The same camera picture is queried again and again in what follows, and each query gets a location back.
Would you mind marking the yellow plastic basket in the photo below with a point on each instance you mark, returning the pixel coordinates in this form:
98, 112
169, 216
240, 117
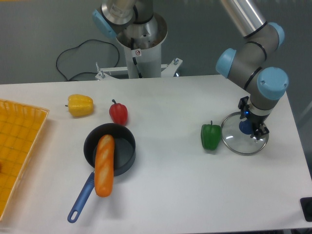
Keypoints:
20, 126

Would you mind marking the orange baguette bread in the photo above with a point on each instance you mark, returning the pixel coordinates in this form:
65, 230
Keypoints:
104, 166

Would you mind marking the green bell pepper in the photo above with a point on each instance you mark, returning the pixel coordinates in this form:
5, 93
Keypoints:
210, 136

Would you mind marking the dark pot with blue handle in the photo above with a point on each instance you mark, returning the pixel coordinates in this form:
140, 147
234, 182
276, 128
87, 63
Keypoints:
124, 157

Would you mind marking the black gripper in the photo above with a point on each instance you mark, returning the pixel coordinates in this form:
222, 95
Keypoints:
253, 123

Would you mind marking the glass lid with blue knob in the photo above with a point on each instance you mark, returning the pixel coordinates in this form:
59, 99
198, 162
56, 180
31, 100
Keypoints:
237, 135

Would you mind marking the yellow bell pepper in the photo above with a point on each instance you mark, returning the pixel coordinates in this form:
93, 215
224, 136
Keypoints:
80, 105

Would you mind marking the red bell pepper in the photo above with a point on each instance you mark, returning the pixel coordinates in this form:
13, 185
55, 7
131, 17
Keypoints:
118, 113

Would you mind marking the black device at table corner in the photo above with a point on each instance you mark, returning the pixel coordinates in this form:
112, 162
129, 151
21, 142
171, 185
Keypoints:
306, 204

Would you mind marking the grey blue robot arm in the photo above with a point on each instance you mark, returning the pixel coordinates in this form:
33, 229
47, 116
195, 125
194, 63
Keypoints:
243, 67

